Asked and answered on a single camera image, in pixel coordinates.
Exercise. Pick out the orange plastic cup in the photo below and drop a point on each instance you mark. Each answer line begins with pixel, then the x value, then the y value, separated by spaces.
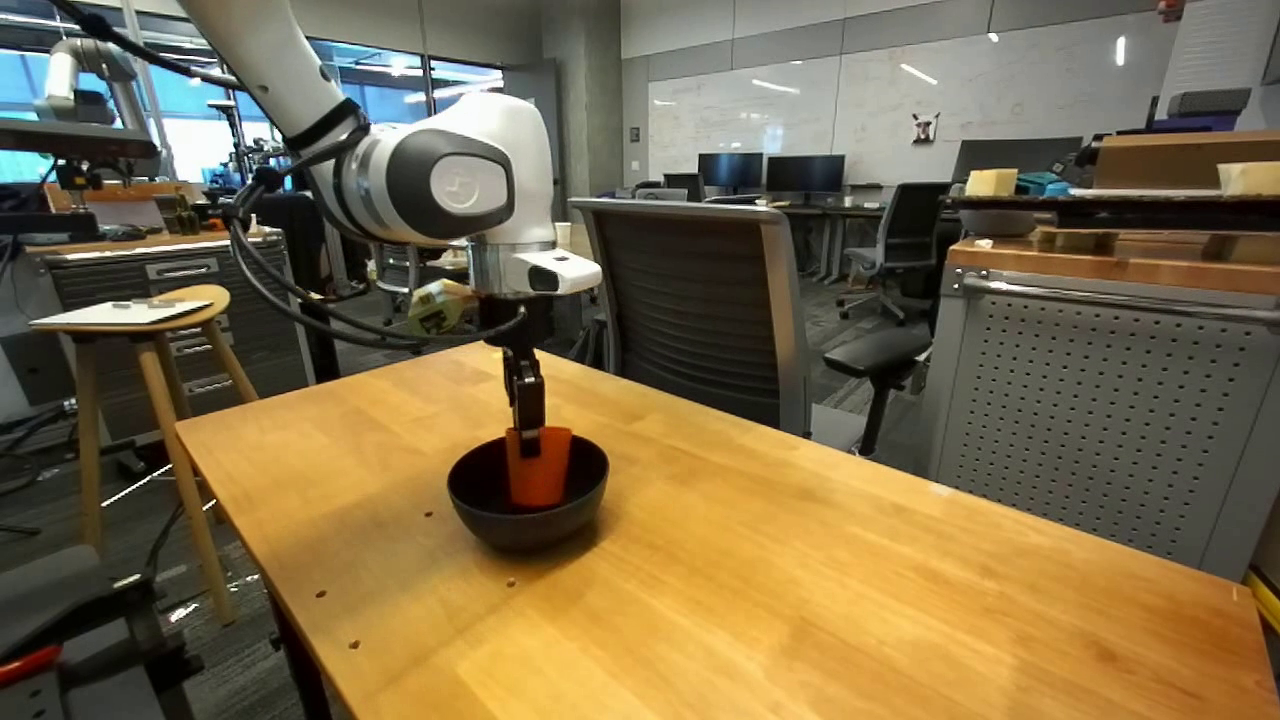
pixel 544 479

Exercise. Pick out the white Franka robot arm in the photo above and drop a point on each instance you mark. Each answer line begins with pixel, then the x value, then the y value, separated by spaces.
pixel 440 172

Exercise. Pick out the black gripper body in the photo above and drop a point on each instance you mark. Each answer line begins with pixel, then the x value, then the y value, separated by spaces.
pixel 527 324

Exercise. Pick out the black bowl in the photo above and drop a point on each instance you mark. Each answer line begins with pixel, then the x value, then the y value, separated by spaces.
pixel 527 531

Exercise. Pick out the white sheet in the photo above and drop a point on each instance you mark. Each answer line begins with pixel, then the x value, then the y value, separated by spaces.
pixel 121 313

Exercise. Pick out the grey mesh office chair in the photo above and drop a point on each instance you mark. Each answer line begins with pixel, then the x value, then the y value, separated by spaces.
pixel 702 313

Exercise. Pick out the perforated grey metal cabinet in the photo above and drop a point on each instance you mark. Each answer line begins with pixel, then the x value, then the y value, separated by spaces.
pixel 1104 414

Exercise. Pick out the black computer monitor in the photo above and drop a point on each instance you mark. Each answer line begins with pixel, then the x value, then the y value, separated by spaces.
pixel 807 172
pixel 731 172

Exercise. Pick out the wooden stool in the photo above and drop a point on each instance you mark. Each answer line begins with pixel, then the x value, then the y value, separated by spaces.
pixel 162 401

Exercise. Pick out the small wall poster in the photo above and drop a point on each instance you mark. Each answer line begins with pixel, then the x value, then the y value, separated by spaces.
pixel 927 129

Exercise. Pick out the grey drawer cabinet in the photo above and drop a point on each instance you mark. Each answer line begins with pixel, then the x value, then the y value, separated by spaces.
pixel 173 323

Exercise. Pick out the tan foam block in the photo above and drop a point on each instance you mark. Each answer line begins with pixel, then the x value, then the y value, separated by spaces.
pixel 991 181

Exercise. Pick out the wooden box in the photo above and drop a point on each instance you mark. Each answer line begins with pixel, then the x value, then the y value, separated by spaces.
pixel 1182 160

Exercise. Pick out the yellow tape piece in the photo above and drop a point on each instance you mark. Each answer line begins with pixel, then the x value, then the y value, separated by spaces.
pixel 1267 600

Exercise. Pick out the black office chair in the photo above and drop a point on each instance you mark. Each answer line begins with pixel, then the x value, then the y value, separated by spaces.
pixel 892 294

